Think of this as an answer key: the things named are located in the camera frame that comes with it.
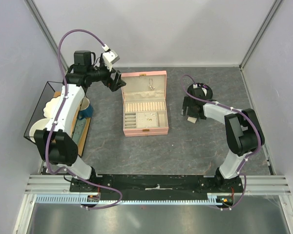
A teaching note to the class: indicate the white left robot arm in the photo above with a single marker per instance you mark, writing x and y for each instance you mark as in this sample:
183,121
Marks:
54,141

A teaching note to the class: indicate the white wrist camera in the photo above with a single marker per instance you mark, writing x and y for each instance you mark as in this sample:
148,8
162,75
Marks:
200,88
110,58

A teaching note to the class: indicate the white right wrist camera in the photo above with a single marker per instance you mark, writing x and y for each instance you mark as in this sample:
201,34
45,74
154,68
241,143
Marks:
200,88

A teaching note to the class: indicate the blue mug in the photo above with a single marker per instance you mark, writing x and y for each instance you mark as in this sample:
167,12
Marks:
85,110

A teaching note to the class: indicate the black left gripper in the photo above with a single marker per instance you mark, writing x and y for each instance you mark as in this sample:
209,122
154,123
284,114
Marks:
115,84

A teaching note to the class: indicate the white scalloped dish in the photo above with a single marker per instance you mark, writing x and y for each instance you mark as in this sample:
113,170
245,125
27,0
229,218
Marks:
50,107

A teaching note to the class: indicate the wooden board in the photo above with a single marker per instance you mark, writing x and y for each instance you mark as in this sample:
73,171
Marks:
79,131

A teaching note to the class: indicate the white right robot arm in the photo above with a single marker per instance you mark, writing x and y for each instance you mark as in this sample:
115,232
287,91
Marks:
243,133

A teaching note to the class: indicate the slotted cable duct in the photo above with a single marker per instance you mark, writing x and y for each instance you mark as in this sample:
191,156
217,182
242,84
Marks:
87,200

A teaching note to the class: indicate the white round bowl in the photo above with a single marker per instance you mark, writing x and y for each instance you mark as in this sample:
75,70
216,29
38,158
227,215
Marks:
38,125

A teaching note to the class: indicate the black wire rack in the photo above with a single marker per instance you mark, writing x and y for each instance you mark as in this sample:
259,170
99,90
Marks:
51,90

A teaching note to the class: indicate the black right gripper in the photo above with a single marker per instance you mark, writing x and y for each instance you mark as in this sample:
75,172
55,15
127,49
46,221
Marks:
187,102

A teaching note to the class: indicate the pink jewelry box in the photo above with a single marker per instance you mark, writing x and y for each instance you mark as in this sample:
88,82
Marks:
145,92

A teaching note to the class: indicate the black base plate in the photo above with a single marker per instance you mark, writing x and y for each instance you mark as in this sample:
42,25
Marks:
171,187

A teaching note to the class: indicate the black round plate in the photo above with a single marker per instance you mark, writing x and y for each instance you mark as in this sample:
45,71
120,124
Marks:
196,94

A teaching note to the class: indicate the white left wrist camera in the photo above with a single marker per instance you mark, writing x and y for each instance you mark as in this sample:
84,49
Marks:
110,58

